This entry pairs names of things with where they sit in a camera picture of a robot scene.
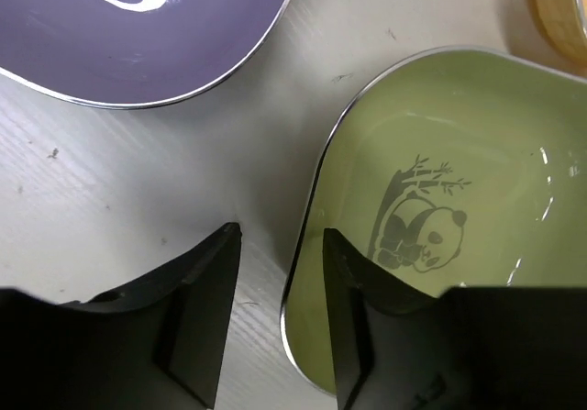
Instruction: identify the yellow square plate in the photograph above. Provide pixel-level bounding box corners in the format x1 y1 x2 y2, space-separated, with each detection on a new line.
536 0 586 65

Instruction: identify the purple plate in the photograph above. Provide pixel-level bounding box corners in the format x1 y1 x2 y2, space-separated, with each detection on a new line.
1 0 290 109

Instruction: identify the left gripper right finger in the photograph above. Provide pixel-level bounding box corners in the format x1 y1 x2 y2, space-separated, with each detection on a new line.
322 228 586 409

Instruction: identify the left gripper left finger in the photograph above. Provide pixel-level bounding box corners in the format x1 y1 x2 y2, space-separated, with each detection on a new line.
1 223 241 409

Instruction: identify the green panda plate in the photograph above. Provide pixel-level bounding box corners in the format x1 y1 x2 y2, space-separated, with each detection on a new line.
280 47 586 393

